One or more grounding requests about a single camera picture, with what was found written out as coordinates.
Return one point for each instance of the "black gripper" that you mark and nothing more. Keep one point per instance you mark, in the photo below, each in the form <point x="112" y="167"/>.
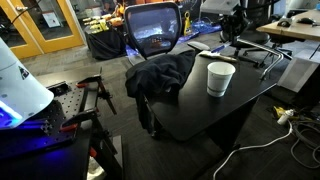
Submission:
<point x="235" y="26"/>

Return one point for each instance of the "blue pen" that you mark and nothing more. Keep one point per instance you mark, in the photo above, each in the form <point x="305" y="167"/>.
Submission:
<point x="220" y="48"/>

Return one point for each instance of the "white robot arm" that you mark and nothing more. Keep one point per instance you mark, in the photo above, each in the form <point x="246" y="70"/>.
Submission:
<point x="23" y="93"/>

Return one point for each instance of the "white paper cup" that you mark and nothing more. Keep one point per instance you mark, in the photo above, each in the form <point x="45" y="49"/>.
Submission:
<point x="218" y="80"/>

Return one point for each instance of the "grey chair armrest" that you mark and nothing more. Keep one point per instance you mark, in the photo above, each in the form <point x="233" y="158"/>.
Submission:
<point x="198" y="46"/>

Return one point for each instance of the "yellow caution sign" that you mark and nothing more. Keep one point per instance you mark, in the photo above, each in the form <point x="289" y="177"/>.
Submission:
<point x="188" y="25"/>

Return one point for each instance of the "wooden desk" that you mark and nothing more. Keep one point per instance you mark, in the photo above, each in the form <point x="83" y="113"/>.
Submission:
<point x="293" y="31"/>

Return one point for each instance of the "black mesh back office chair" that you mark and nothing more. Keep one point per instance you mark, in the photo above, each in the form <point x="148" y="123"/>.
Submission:
<point x="153" y="30"/>

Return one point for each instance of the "black cloth jacket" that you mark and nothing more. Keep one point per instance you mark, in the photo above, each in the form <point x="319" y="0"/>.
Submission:
<point x="160" y="75"/>

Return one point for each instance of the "yellow plug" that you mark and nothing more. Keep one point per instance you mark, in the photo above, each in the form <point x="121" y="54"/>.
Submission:
<point x="279" y="111"/>

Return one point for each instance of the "orange plastic toy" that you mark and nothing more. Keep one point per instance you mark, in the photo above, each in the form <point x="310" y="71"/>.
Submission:
<point x="116" y="21"/>

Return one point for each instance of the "black cloth covered table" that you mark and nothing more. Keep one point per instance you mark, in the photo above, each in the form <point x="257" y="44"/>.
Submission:
<point x="105" y="45"/>

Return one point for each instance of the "yellow plastic toy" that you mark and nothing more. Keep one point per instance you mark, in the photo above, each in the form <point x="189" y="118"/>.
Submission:
<point x="98" y="25"/>

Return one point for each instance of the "yellow glass door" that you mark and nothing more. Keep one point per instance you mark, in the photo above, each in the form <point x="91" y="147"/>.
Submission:
<point x="75" y="30"/>
<point x="23" y="51"/>

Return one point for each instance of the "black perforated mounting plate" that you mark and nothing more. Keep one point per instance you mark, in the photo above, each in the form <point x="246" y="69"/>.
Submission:
<point x="66" y="100"/>

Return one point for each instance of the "white paper sign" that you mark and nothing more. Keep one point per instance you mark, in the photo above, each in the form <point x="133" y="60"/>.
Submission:
<point x="51" y="19"/>

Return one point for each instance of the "black robot stand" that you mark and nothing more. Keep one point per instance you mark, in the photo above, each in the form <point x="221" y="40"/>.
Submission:
<point x="66" y="166"/>

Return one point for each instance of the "chrome tubular chair frame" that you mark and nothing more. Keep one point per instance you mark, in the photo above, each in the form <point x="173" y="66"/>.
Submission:
<point x="273" y="53"/>

